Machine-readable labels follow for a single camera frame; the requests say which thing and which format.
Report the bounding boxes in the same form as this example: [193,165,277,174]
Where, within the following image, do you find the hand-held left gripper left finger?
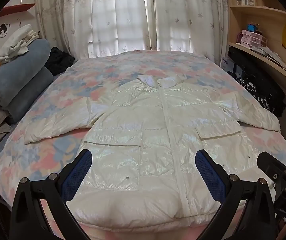
[9,149,93,240]

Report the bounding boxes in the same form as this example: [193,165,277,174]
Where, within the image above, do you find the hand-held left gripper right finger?
[195,149,276,240]

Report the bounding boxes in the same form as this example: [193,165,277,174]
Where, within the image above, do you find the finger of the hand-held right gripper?
[256,152,286,188]

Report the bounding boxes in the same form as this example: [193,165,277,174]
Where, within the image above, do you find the white shiny puffer jacket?
[24,74,281,232]

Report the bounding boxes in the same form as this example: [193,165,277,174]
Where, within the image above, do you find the black clothes pile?
[44,46,75,77]

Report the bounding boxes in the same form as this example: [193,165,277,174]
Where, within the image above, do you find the pile of white clothes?
[0,24,40,63]

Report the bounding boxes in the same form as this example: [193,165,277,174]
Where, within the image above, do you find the black white patterned cloth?
[235,77,276,113]

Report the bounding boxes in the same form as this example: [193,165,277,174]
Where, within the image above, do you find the floral pink blue bed blanket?
[0,50,286,240]

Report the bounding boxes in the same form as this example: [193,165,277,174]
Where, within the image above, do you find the loose papers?
[250,45,286,68]

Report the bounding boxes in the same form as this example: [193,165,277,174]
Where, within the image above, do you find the folded blue-grey blanket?
[0,39,54,124]

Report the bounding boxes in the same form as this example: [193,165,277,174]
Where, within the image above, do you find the white cardboard box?
[220,56,236,73]

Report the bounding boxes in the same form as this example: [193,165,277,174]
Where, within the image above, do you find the stack of pink boxes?
[240,29,268,48]

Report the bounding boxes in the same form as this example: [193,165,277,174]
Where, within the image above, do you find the wooden shelf unit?
[225,0,286,120]

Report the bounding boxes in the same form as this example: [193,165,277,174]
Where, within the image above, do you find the white floral curtains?
[34,0,229,65]

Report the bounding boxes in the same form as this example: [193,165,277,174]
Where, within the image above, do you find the face wall sticker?
[0,22,11,38]

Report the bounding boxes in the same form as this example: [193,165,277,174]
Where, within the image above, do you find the red wall shelf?
[0,3,35,18]

